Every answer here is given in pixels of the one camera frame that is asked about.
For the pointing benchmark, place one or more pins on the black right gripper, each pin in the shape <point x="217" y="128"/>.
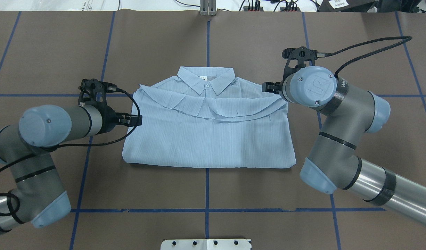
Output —
<point x="270" y="87"/>

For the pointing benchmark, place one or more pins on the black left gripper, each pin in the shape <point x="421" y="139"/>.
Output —
<point x="109" y="118"/>

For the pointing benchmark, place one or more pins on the light blue collared shirt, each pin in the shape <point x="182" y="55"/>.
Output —
<point x="206" y="117"/>

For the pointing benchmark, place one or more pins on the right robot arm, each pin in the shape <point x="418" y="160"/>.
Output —
<point x="332" y="163"/>

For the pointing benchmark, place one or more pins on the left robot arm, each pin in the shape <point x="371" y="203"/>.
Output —
<point x="25" y="148"/>

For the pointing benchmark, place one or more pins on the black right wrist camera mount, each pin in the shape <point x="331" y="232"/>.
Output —
<point x="297" y="58"/>

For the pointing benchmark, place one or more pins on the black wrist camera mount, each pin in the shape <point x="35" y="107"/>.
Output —
<point x="297" y="58"/>
<point x="93" y="92"/>

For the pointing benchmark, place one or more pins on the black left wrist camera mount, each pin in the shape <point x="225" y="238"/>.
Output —
<point x="93" y="92"/>

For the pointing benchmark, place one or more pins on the aluminium frame post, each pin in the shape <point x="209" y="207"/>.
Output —
<point x="208" y="8"/>

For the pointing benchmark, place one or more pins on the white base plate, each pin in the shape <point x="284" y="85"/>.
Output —
<point x="206" y="244"/>

